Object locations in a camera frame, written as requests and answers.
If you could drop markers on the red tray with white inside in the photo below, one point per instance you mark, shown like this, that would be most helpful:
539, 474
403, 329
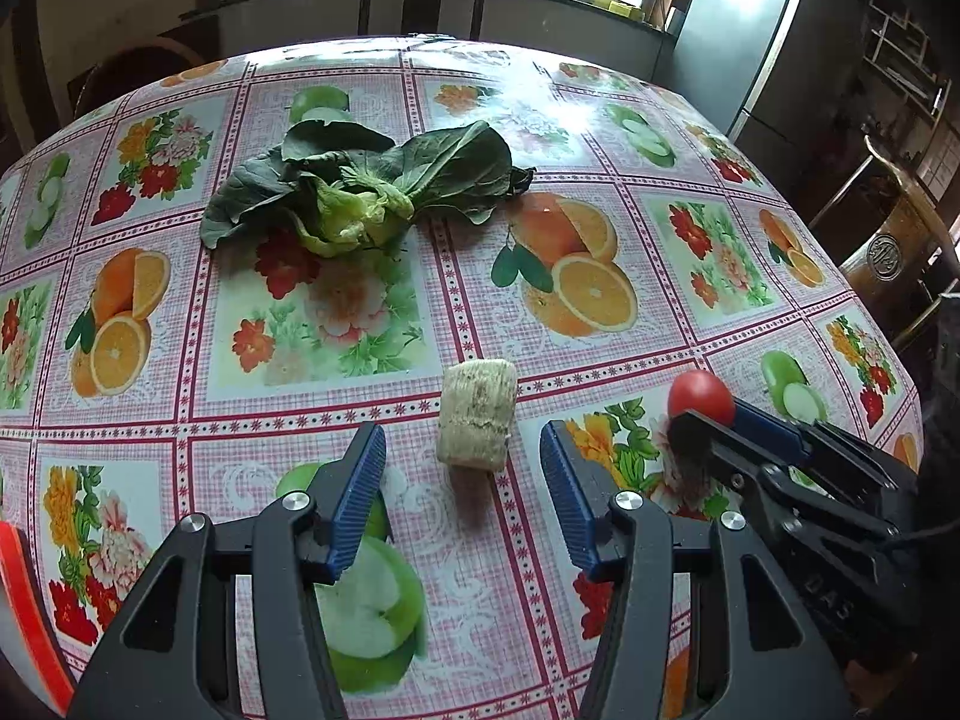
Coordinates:
22, 607

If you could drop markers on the wall shelf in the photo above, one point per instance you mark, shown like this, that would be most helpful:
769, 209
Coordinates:
900, 60

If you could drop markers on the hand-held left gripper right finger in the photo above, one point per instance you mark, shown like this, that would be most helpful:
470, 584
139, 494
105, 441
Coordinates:
570, 502

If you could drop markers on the brown wooden armchair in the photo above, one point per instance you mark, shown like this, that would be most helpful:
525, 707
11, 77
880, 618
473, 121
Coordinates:
907, 240

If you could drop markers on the red tomato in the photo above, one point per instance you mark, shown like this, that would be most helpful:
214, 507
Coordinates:
701, 394

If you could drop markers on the fruit and flower print tablecloth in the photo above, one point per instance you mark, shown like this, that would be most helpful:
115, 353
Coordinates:
450, 300

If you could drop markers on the dark round-backed chair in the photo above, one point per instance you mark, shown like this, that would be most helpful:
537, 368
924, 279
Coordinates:
127, 71

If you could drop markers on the grey refrigerator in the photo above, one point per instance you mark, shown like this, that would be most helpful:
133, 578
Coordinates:
739, 37

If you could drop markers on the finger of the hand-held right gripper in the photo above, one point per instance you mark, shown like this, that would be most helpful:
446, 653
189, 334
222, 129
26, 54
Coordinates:
712, 446
772, 431

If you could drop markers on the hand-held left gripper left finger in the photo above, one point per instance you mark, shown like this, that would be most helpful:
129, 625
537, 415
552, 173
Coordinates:
356, 502

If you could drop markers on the leafy green vegetable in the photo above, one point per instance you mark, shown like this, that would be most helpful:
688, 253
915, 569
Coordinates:
435, 165

